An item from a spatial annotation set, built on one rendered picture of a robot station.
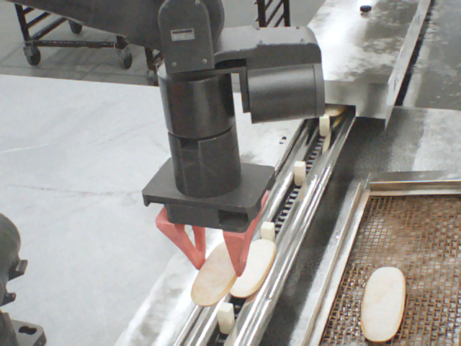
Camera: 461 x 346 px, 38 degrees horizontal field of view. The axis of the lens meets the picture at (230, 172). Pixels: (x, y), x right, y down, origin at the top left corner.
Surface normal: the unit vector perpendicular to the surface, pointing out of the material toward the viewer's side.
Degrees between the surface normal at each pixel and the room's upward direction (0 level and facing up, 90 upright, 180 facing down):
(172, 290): 0
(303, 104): 103
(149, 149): 0
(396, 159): 0
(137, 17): 90
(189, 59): 90
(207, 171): 90
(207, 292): 9
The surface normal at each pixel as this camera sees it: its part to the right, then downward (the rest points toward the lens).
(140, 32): 0.04, 0.52
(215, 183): 0.29, 0.48
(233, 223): -0.10, -0.85
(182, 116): -0.34, 0.52
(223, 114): 0.67, 0.33
